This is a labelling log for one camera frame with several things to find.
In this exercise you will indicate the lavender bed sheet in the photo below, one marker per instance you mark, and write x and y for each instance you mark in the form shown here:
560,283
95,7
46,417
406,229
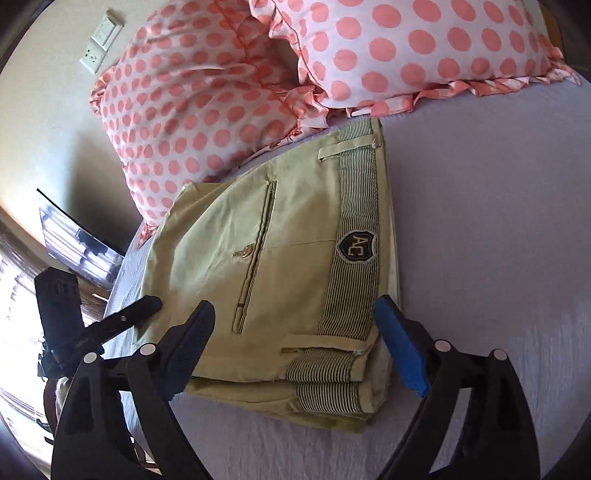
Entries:
471,221

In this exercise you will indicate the khaki pants with striped waistband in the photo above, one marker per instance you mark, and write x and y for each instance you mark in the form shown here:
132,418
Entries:
286,258

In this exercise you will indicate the white wall switch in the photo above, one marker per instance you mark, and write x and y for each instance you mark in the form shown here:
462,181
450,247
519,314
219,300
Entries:
106,31

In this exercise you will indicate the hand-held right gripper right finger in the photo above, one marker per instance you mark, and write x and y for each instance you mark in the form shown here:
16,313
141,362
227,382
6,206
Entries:
402,347

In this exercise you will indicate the white wall socket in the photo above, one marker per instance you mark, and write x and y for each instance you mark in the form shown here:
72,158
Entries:
94,59

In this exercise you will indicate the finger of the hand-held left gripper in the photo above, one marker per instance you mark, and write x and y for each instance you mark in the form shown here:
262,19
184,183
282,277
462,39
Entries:
129,316

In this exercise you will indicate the pink polka dot pillow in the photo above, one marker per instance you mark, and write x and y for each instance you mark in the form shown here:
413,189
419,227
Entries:
415,50
184,115

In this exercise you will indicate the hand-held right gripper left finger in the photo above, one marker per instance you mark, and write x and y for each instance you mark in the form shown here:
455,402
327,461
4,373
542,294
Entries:
184,364

